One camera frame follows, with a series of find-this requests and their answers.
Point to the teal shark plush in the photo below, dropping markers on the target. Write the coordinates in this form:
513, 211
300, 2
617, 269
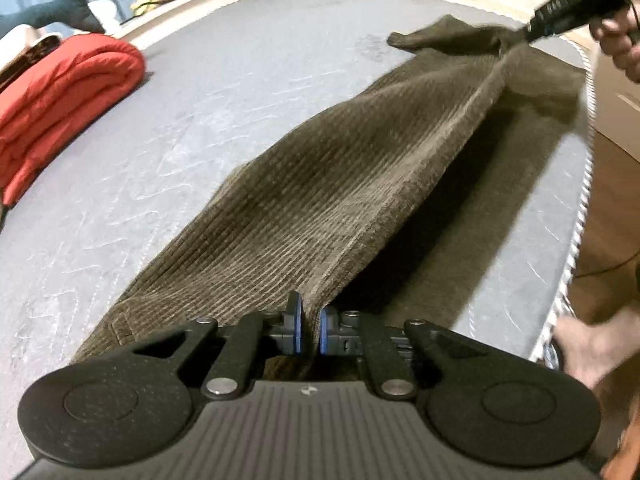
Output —
75, 14

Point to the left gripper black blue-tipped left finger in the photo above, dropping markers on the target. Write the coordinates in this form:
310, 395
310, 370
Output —
131, 403

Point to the person's bare foot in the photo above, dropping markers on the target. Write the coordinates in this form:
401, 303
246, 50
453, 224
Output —
590, 352

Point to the white pillow on stack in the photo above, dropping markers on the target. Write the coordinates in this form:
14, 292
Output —
19, 41

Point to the person's right hand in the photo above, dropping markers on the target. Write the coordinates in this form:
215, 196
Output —
613, 36

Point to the olive corduroy pants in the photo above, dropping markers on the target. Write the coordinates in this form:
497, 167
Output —
342, 204

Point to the red folded quilt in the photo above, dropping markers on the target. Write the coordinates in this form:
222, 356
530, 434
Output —
56, 99

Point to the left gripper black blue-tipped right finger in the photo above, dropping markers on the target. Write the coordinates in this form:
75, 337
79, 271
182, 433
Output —
484, 403

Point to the grey quilted mattress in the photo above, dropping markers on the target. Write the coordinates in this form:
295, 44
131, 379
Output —
219, 92

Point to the dark star-pattern folded blanket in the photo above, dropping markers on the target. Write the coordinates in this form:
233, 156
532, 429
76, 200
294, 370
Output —
28, 58

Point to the white plush toy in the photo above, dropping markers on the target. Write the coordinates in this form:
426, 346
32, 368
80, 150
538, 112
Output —
105, 12

